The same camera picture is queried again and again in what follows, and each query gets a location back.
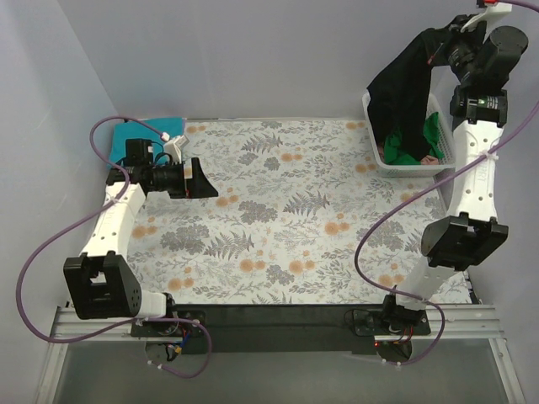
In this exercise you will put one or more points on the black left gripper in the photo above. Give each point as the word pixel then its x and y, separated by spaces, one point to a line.
pixel 188 178

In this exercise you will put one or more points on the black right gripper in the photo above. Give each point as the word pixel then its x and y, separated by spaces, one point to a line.
pixel 440 51

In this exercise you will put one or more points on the black t shirt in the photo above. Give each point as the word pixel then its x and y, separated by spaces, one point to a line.
pixel 399 92

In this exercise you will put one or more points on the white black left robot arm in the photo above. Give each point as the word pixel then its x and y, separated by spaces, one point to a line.
pixel 100 281

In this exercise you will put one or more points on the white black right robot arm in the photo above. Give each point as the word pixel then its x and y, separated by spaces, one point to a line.
pixel 479 107

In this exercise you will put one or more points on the white plastic laundry basket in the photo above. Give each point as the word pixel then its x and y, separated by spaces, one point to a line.
pixel 419 171

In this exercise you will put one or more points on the folded teal t shirt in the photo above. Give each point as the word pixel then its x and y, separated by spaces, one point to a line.
pixel 174 126

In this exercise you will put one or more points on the floral patterned table mat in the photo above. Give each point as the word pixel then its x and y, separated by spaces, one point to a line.
pixel 303 216

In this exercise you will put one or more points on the green t shirt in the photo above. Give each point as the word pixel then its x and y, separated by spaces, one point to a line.
pixel 431 136

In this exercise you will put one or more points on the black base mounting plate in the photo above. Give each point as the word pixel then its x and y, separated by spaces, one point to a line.
pixel 298 328

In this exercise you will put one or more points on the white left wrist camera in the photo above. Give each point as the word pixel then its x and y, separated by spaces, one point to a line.
pixel 174 145

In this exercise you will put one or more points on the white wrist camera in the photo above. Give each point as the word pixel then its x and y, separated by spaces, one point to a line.
pixel 489 12
pixel 174 145

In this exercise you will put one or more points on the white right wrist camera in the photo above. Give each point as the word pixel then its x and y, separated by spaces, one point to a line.
pixel 489 12

